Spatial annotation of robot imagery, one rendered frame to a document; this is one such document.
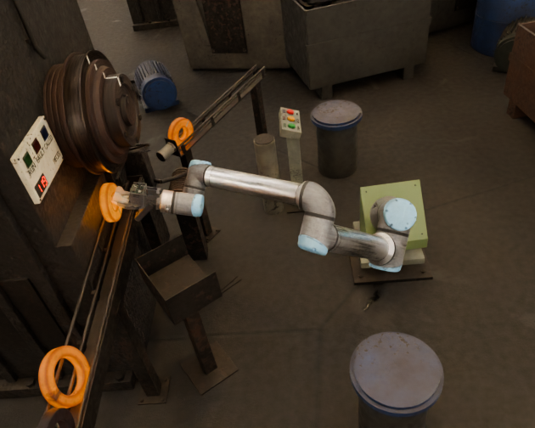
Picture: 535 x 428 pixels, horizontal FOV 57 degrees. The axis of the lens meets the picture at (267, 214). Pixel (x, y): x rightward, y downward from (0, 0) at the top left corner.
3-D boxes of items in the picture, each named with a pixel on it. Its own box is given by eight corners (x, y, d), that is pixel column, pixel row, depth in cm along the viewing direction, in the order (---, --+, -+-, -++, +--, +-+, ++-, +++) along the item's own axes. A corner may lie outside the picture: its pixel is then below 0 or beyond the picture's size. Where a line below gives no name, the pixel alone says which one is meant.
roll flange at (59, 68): (71, 200, 193) (18, 90, 162) (101, 136, 228) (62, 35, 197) (97, 198, 192) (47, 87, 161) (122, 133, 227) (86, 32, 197)
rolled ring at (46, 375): (92, 405, 159) (85, 407, 160) (89, 346, 167) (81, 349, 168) (47, 408, 143) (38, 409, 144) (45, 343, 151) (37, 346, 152)
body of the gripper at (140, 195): (132, 181, 196) (162, 184, 198) (132, 198, 202) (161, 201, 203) (127, 193, 191) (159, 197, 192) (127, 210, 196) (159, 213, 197)
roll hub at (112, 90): (120, 161, 192) (95, 96, 174) (134, 124, 213) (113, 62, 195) (134, 160, 192) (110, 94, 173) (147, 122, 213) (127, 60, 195)
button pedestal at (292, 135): (287, 216, 304) (276, 129, 264) (285, 191, 322) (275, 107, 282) (312, 213, 303) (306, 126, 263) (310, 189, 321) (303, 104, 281)
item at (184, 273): (206, 405, 217) (165, 301, 170) (178, 364, 234) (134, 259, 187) (244, 378, 225) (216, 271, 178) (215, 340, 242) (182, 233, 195)
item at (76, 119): (97, 198, 192) (47, 87, 161) (122, 133, 227) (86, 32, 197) (113, 197, 191) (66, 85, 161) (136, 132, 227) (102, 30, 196)
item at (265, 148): (264, 216, 307) (253, 145, 273) (264, 203, 316) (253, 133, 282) (284, 214, 306) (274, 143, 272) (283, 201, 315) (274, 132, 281)
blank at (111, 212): (95, 203, 188) (104, 202, 187) (104, 175, 198) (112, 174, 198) (109, 230, 199) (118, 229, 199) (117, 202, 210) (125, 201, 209)
